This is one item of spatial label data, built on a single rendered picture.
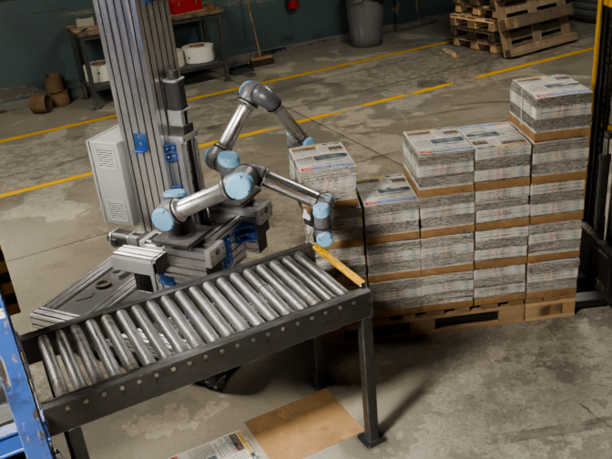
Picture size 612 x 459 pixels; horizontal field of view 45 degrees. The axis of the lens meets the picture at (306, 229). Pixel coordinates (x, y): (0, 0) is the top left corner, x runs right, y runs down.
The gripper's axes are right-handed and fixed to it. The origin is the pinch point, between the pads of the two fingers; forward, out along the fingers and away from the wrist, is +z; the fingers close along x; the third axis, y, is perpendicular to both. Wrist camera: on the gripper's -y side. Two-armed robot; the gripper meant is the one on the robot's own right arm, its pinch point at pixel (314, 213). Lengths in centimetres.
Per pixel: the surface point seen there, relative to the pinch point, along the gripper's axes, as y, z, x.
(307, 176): 18.2, 5.2, 1.3
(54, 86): -58, 584, 238
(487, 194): -5, 4, -90
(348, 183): 10.8, 6.7, -18.9
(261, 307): -6, -70, 33
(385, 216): -10.0, 6.6, -37.0
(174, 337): -5, -83, 68
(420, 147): 21, 15, -58
